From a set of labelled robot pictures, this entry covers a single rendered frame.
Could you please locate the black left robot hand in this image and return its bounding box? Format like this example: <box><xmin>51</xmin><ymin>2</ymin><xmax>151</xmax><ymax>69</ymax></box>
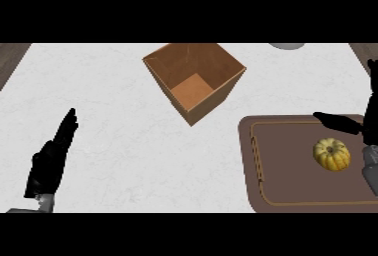
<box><xmin>22</xmin><ymin>107</ymin><xmax>80</xmax><ymax>200</ymax></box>

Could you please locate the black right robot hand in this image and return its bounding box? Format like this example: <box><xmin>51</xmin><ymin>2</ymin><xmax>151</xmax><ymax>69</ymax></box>
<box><xmin>312</xmin><ymin>58</ymin><xmax>378</xmax><ymax>147</ymax></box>

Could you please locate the yellow squash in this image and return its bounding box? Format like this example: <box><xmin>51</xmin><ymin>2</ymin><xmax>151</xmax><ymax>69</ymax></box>
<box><xmin>312</xmin><ymin>137</ymin><xmax>353</xmax><ymax>173</ymax></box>

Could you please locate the brown tray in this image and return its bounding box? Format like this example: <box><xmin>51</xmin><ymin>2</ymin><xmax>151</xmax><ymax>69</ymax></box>
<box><xmin>238</xmin><ymin>114</ymin><xmax>378</xmax><ymax>214</ymax></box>

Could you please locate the brown cardboard box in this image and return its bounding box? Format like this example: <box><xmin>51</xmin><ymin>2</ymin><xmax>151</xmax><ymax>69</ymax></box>
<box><xmin>142</xmin><ymin>43</ymin><xmax>248</xmax><ymax>128</ymax></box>

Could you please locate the grey round object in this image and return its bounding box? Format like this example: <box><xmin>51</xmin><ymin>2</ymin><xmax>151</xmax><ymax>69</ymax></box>
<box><xmin>268</xmin><ymin>43</ymin><xmax>307</xmax><ymax>51</ymax></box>

